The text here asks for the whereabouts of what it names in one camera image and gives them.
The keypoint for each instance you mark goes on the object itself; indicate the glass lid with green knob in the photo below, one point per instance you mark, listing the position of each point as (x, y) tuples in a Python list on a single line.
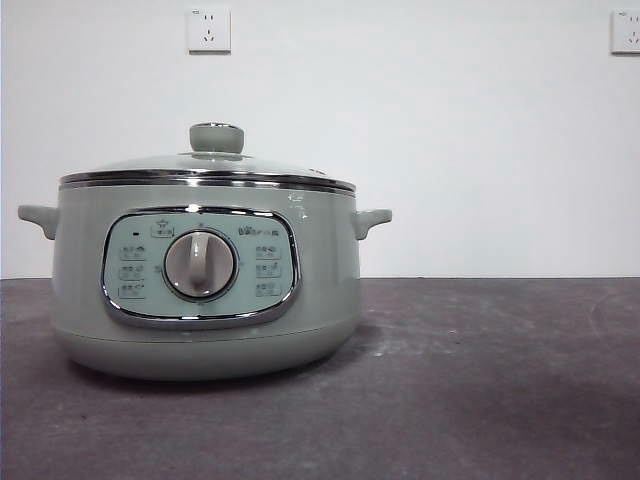
[(217, 137)]

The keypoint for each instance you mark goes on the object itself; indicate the white wall socket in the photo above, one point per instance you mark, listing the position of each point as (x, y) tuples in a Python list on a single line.
[(210, 30), (627, 32)]

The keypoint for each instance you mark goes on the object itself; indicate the pale green electric pot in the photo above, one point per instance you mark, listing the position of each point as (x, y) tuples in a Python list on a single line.
[(80, 260)]

